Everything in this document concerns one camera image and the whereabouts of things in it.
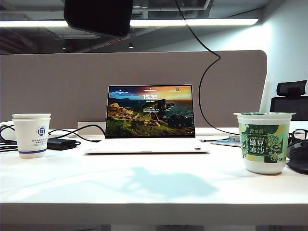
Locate black wire-frame eyeglasses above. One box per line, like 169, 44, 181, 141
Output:
288, 128, 308, 146

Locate black power adapter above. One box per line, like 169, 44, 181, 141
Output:
47, 138, 81, 151

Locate flat blue white booklet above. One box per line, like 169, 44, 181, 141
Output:
210, 135, 242, 147

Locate white paper cup blue logo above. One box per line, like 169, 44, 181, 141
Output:
12, 113, 52, 159

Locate black smartphone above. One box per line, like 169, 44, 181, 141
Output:
64, 0, 134, 37

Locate white laptop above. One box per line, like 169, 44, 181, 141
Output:
83, 84, 211, 154

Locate green white dessert cup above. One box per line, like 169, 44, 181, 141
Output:
233, 112, 297, 175

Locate black cable bundle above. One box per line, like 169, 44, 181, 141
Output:
0, 124, 20, 153

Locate black mesh office chair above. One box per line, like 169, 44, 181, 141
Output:
269, 79, 308, 121

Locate white drinking straw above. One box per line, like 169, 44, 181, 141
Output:
259, 74, 275, 113

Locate black adapter cable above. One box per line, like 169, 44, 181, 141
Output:
47, 124, 106, 143

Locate black charger cable silver plug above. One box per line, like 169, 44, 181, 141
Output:
175, 0, 241, 143

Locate long ceiling light strip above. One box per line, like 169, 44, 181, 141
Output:
0, 18, 259, 28

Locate grey-brown desk partition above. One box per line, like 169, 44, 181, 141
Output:
0, 50, 268, 123

